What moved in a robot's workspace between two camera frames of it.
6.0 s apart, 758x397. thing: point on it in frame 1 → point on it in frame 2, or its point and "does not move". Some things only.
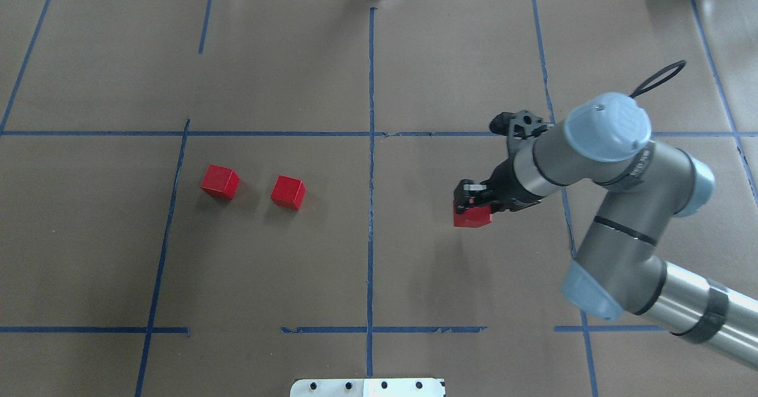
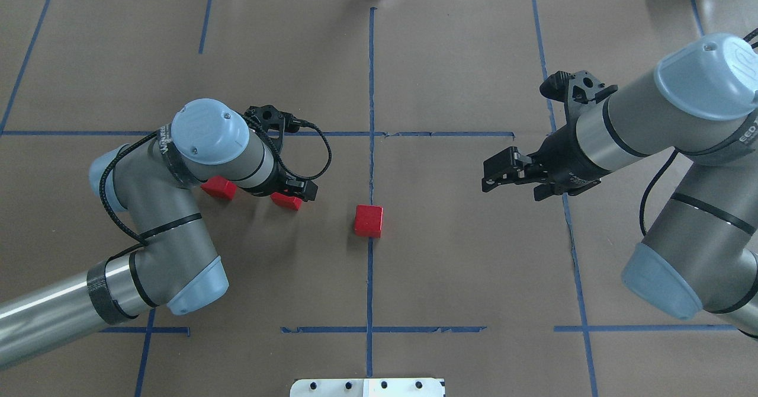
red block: x=220 y=181 does not move
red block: x=474 y=217 → x=368 y=220
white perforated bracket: x=367 y=387 does not move
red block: x=288 y=192 does not move
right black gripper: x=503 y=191 → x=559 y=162
